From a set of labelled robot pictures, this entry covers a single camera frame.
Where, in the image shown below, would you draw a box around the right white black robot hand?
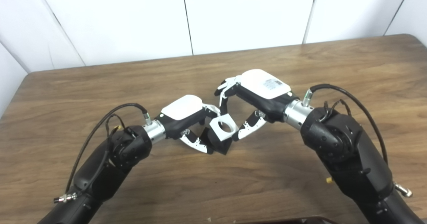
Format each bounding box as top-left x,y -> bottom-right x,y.
214,69 -> 301,142

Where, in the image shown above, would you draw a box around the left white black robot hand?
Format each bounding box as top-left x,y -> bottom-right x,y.
155,94 -> 221,154

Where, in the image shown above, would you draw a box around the white square piece with hole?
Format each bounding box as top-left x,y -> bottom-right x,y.
209,113 -> 240,142

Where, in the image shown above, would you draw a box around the black peg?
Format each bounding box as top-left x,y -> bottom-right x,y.
199,127 -> 234,156

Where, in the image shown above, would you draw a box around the dark robot body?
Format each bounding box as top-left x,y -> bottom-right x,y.
234,216 -> 339,224

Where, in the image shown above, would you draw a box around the left thin wrist wires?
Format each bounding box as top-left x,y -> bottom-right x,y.
105,114 -> 125,138

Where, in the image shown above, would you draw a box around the thin wrist wires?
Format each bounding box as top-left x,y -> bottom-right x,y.
105,114 -> 125,138
319,99 -> 352,123

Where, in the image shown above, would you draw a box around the right thin wrist wires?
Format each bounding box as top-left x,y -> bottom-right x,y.
319,99 -> 352,123

